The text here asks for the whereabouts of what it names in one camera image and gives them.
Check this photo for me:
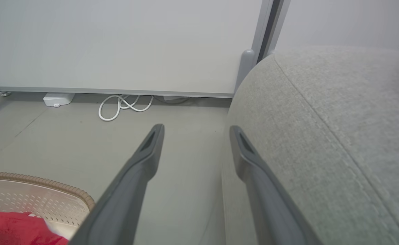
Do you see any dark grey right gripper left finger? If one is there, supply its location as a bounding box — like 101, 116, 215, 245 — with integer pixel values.
69, 124, 165, 245

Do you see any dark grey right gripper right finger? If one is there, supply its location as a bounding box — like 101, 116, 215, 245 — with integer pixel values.
229, 125, 323, 245

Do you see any red cloth garment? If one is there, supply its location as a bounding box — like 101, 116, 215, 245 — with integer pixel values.
0, 212, 69, 245

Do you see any cream perforated laundry basket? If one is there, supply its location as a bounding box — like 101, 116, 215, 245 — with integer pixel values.
0, 171, 96, 245

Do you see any light grey padded cushion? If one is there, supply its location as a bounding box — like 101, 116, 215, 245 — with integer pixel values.
221, 44, 399, 245

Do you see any white plastic power box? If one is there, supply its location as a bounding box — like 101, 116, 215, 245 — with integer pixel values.
43, 92, 76, 108

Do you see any white looped cable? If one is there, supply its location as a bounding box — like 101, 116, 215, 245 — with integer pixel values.
98, 95, 154, 122

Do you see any grey metal partition frame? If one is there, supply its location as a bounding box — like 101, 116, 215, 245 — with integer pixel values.
0, 0, 290, 99

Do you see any grey rounded partition post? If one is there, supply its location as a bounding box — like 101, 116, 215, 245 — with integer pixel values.
234, 49, 256, 94

